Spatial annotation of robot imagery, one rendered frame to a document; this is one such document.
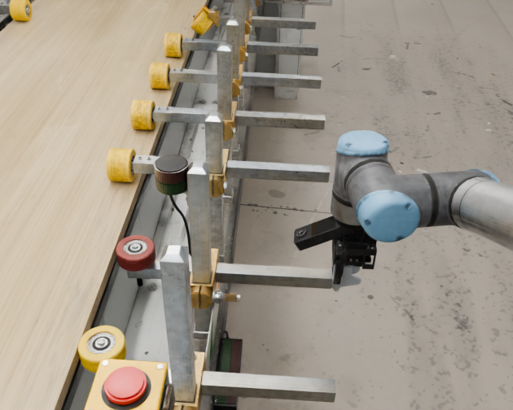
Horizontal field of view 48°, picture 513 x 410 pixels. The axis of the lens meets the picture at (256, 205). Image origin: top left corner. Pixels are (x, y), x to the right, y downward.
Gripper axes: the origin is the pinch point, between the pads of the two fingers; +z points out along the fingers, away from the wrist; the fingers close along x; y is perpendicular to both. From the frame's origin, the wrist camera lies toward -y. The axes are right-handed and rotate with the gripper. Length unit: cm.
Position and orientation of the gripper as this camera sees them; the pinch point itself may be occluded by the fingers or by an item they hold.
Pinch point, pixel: (332, 285)
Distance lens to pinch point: 125.1
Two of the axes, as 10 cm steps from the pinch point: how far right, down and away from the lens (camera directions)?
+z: -0.1, 8.0, 6.1
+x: 0.6, -6.0, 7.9
